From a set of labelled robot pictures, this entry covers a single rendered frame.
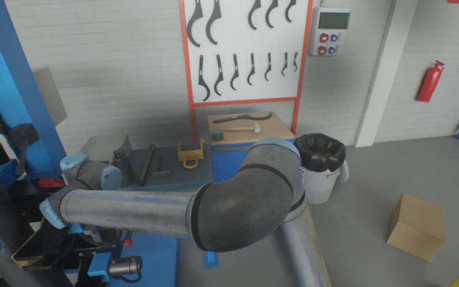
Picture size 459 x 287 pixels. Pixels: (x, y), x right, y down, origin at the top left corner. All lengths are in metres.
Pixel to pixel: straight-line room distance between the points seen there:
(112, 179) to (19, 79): 0.90
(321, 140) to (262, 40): 1.34
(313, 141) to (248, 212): 2.37
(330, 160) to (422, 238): 0.98
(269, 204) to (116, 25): 2.71
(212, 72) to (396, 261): 2.65
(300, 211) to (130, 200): 0.35
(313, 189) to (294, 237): 2.07
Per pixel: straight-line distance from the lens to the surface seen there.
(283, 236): 0.52
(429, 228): 2.57
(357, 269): 2.37
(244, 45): 2.82
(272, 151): 0.44
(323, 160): 2.31
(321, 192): 2.63
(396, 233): 2.56
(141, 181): 1.28
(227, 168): 1.99
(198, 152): 1.39
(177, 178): 1.29
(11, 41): 1.57
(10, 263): 1.54
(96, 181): 0.79
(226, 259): 2.19
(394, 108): 4.24
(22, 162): 1.22
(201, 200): 0.36
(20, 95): 1.52
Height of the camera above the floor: 1.85
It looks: 30 degrees down
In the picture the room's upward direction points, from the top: 1 degrees counter-clockwise
